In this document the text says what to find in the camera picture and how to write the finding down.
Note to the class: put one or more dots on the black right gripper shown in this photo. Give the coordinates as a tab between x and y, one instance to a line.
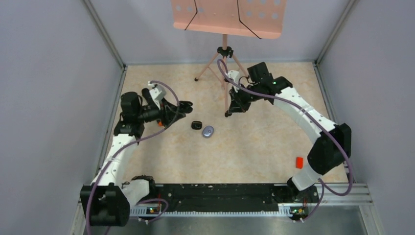
237	104

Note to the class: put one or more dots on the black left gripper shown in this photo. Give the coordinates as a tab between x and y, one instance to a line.
169	113

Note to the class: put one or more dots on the black earbud charging case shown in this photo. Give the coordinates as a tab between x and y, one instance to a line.
196	125

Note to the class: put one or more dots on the grey blue oval case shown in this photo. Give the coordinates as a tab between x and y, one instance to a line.
208	131

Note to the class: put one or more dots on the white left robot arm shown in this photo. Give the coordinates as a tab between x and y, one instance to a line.
107	201

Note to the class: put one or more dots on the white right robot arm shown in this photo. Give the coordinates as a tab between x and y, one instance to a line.
331	141

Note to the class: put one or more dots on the pink music stand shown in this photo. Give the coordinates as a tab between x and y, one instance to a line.
262	19

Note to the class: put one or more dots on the red rectangular block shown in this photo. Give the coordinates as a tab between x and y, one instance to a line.
299	162

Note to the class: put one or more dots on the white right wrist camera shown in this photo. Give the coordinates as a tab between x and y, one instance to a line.
234	76

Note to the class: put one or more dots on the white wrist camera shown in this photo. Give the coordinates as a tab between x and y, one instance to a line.
157	93
234	76

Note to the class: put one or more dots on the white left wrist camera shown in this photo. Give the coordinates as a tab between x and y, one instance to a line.
157	93

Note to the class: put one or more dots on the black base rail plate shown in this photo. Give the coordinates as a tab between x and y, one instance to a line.
224	197

